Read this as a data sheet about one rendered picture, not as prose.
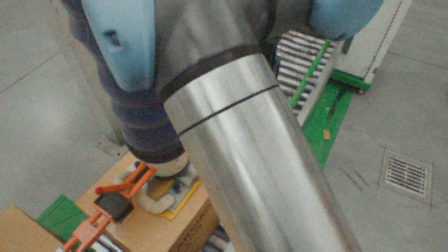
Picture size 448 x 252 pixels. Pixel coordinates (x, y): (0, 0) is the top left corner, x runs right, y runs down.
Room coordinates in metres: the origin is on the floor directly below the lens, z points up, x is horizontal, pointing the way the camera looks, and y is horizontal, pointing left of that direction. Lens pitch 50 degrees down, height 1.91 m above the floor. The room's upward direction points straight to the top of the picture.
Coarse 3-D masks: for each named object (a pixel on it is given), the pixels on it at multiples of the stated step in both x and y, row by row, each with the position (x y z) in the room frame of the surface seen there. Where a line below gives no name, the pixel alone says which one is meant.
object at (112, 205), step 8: (112, 192) 0.40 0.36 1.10; (120, 192) 0.39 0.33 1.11; (96, 200) 0.37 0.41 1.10; (104, 200) 0.37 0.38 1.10; (112, 200) 0.37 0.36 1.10; (120, 200) 0.37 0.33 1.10; (128, 200) 0.37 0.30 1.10; (96, 208) 0.34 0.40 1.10; (104, 208) 0.34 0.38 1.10; (112, 208) 0.34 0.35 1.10; (120, 208) 0.34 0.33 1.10; (128, 208) 0.35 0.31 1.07; (104, 216) 0.33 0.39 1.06; (112, 216) 0.32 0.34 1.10; (120, 216) 0.33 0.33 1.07
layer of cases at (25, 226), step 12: (12, 204) 0.59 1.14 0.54; (0, 216) 0.52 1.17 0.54; (12, 216) 0.52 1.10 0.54; (24, 216) 0.53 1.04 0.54; (0, 228) 0.46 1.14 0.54; (12, 228) 0.46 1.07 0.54; (24, 228) 0.46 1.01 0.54; (36, 228) 0.47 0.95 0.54; (0, 240) 0.40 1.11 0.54; (12, 240) 0.40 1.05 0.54; (24, 240) 0.41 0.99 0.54; (36, 240) 0.41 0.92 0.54; (48, 240) 0.41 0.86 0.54; (60, 240) 0.46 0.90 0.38
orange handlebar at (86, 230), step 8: (136, 168) 0.49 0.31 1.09; (152, 168) 0.49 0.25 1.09; (144, 176) 0.46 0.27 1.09; (136, 184) 0.43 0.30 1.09; (128, 192) 0.40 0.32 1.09; (136, 192) 0.41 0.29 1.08; (96, 216) 0.32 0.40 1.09; (88, 224) 0.29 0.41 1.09; (104, 224) 0.30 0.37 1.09; (80, 232) 0.27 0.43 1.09; (88, 232) 0.27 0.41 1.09; (96, 232) 0.27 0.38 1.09; (72, 240) 0.25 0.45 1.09; (80, 240) 0.25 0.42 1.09; (88, 240) 0.25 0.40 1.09; (96, 240) 0.26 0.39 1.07; (64, 248) 0.22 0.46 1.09; (80, 248) 0.23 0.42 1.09
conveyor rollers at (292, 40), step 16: (288, 32) 2.22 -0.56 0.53; (288, 48) 1.96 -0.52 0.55; (304, 48) 1.97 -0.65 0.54; (320, 48) 1.98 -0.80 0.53; (288, 64) 1.75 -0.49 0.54; (304, 64) 1.77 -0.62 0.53; (288, 80) 1.56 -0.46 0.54; (288, 96) 1.39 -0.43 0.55; (304, 96) 1.40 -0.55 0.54; (112, 240) 0.41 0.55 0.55; (208, 240) 0.42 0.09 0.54; (224, 240) 0.42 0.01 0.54
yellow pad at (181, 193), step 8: (168, 184) 0.49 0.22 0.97; (176, 184) 0.48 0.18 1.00; (184, 184) 0.49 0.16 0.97; (192, 184) 0.49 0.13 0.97; (168, 192) 0.46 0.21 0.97; (176, 192) 0.45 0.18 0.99; (184, 192) 0.46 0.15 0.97; (192, 192) 0.46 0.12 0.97; (176, 200) 0.43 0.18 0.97; (184, 200) 0.43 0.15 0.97; (168, 208) 0.40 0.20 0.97; (176, 208) 0.40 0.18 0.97; (168, 216) 0.37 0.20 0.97
